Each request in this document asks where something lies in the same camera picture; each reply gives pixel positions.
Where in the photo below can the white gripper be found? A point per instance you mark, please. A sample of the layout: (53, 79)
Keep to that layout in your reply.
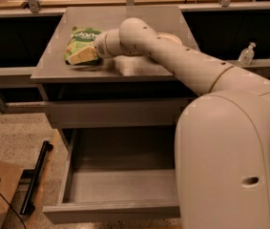
(100, 46)

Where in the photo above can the green rice chip bag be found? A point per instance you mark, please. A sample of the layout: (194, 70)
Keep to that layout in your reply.
(81, 38)

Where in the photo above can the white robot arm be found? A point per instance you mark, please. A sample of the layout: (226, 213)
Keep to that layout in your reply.
(222, 143)

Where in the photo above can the grey drawer cabinet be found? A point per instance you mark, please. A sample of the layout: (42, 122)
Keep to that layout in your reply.
(110, 79)

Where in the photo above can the open grey lower drawer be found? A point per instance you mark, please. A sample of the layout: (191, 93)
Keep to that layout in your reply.
(117, 174)

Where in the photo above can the white paper bowl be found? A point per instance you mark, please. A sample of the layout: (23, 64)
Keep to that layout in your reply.
(168, 38)

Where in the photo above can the clear sanitizer bottle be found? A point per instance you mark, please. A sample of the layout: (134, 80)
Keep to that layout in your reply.
(247, 55)

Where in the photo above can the black left floor stand bar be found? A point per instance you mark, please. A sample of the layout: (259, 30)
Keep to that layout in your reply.
(33, 175)

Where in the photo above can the grey metal rail frame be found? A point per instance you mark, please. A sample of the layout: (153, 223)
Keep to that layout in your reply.
(24, 35)

